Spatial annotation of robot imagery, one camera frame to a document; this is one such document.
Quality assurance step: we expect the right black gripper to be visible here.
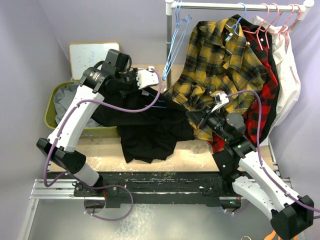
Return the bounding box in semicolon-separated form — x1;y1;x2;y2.
186;103;231;142

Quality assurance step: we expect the light blue wire hanger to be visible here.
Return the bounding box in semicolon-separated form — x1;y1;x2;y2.
151;99;167;109

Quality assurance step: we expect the black t-shirt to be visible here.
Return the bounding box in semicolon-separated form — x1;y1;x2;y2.
91;94;195;163

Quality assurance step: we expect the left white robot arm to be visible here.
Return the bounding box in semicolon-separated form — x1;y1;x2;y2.
36;49;137;196

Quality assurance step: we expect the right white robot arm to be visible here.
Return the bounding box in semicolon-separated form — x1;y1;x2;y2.
186;108;314;240

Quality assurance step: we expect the red black plaid shirt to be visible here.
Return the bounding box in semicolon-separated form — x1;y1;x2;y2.
207;14;280;154

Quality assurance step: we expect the yellow plaid shirt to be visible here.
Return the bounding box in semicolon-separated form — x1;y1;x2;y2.
163;18;270;141

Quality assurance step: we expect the grey shirt in bin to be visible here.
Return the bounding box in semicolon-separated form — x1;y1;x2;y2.
53;83;106;128

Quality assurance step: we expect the white shirt on rack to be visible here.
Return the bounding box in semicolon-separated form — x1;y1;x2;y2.
252;15;301;128

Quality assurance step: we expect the blue hanger holding plaid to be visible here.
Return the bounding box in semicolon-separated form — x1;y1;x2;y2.
226;2;248;36

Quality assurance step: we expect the pink hanger left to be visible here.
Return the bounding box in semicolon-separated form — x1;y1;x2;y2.
254;2;273;51

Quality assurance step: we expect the pink hanger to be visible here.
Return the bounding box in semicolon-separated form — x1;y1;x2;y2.
254;2;273;51
278;3;301;47
265;3;281;37

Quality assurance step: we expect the pink hanger middle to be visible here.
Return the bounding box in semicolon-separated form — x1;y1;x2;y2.
265;3;281;37

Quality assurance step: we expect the pink hanger right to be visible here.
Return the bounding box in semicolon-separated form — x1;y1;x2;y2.
278;3;301;47

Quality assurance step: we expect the orange plastic hanger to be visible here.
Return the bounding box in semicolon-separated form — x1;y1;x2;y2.
264;230;299;240

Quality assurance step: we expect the green plastic laundry bin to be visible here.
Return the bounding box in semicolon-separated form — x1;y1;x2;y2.
44;80;120;139

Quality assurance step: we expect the white metal clothes rack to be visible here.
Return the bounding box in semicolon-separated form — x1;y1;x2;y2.
163;0;315;176

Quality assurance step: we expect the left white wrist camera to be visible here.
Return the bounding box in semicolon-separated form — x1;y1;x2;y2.
136;66;161;90

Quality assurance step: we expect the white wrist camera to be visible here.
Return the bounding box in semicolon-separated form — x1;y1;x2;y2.
136;66;161;90
211;91;229;113

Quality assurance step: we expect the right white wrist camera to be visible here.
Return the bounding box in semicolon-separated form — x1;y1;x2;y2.
211;91;229;113

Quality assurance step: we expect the small whiteboard yellow frame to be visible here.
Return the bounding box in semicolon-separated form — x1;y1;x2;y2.
68;42;120;81

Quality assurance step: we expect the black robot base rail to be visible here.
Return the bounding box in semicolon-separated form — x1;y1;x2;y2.
42;169;253;210

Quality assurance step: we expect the blue wire hangers bunch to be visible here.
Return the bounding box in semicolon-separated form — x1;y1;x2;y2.
162;0;192;86

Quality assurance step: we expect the aluminium extrusion frame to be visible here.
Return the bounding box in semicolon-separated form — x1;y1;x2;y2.
29;174;297;201

